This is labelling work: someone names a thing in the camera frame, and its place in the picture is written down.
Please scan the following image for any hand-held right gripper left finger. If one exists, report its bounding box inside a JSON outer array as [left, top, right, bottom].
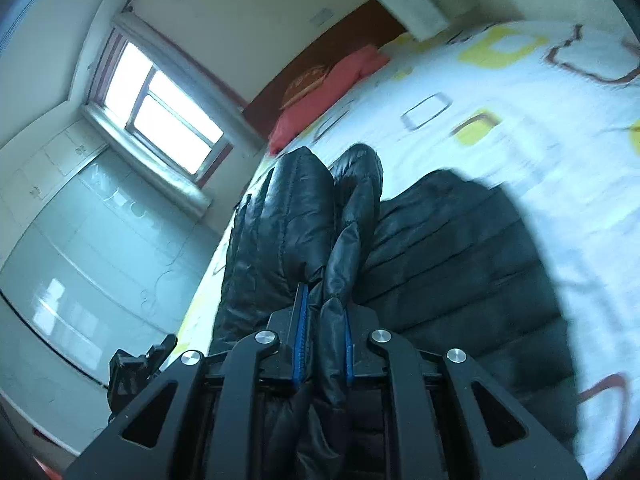
[[65, 282, 313, 480]]

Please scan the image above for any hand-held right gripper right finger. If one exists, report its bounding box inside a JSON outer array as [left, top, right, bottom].
[[342, 305, 587, 480]]

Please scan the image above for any black puffer jacket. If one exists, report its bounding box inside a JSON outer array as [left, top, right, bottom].
[[207, 142, 581, 480]]

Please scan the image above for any glossy grey wardrobe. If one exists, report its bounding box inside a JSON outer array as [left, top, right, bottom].
[[0, 115, 236, 456]]

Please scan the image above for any orange patterned cushion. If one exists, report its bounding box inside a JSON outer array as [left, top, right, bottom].
[[280, 62, 333, 111]]

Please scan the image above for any red pillow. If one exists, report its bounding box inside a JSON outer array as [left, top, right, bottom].
[[267, 44, 391, 156]]

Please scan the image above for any bed with patterned sheet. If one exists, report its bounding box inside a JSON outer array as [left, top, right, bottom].
[[170, 20, 640, 480]]

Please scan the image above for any brown wooden headboard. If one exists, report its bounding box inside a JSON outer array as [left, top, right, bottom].
[[242, 0, 418, 153]]

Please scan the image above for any window with brown frame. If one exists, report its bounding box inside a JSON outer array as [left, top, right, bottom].
[[87, 27, 236, 188]]

